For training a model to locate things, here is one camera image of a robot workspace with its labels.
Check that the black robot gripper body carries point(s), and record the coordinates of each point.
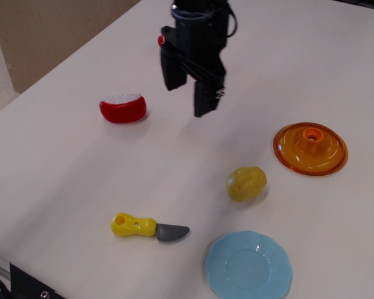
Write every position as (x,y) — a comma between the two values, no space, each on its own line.
(198,39)

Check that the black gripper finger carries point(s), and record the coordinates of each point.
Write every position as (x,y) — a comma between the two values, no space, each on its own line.
(207,96)
(173,74)

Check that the red white toy sushi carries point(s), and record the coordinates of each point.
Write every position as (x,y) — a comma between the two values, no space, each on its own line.
(122,109)

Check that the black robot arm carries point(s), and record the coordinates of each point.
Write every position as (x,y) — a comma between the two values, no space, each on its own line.
(201,6)

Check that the light blue plastic plate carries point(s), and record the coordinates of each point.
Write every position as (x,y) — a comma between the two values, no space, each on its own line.
(247,264)

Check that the red plastic cup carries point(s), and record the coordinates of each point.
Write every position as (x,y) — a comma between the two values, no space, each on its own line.
(161,41)

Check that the yellow toy potato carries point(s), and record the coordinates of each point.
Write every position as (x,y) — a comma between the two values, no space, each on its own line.
(245,183)

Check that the orange transparent pot lid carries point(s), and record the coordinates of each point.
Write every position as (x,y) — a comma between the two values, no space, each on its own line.
(310,149)

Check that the yellow handled toy knife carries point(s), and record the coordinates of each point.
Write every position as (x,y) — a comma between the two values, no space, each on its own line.
(125,225)

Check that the black corner bracket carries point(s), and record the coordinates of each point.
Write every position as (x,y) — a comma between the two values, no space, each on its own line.
(24,285)

